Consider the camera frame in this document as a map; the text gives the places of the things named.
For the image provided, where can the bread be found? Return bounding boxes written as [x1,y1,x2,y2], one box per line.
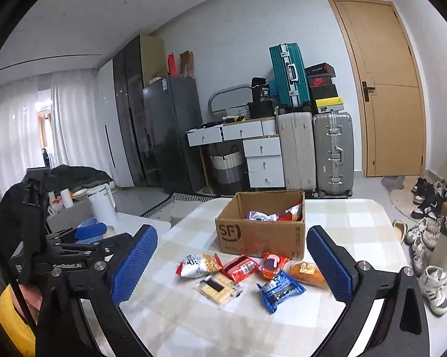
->
[288,261,329,289]

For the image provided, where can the white red noodle snack bag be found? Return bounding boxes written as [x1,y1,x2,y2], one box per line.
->
[176,255,222,279]

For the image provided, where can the blue cookie snack pack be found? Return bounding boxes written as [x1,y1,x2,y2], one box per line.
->
[257,270,306,314]

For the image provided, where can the red orange pie pack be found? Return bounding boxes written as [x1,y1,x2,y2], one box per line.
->
[257,252,290,281]

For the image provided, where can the red triangular snack bag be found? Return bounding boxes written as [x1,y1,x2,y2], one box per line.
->
[278,203,303,222]

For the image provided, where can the clear cracker pack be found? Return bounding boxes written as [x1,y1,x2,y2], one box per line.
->
[194,273,243,309]

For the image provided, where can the red chocolate bar pack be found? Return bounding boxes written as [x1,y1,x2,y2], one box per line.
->
[222,255,258,284]

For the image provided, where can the white purple snack bag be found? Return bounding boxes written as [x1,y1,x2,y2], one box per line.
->
[246,210,278,222]

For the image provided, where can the yellow left sleeve forearm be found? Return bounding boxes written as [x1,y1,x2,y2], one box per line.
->
[0,285,35,357]

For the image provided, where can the left hand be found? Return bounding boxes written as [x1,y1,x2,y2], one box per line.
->
[10,284,43,323]

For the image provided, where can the blue bowl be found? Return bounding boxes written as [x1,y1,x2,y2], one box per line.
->
[77,217,99,228]

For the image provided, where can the white kettle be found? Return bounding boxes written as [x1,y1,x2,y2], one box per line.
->
[86,184,118,227]

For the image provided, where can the checked table cloth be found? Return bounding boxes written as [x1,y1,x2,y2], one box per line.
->
[80,196,446,357]

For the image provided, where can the patterned floor rug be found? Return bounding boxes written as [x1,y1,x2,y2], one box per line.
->
[140,192,216,217]

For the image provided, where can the SF cardboard box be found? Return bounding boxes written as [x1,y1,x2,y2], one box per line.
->
[215,191,306,259]

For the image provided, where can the white high top sneaker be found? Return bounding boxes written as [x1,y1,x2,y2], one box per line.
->
[418,265,447,317]

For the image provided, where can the woven laundry basket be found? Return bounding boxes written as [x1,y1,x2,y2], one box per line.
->
[210,145,248,196]

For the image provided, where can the silver aluminium suitcase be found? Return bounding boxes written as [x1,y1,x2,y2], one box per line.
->
[313,112,354,198]

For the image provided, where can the beige hard suitcase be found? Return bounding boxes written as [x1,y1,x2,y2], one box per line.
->
[277,112,317,192]

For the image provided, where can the white drawer desk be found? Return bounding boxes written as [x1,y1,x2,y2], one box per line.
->
[186,117,285,189]

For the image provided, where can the black refrigerator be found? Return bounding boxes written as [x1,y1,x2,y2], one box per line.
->
[143,76,205,194]

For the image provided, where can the teal suitcase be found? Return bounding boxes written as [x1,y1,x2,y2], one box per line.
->
[270,43,311,111]

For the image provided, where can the dark tall cabinet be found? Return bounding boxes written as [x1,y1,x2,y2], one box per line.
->
[112,35,167,187]

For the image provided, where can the stacked shoe boxes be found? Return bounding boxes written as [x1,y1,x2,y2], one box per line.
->
[305,62,345,115]

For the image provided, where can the wooden door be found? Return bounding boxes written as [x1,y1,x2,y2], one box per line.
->
[329,0,426,176]

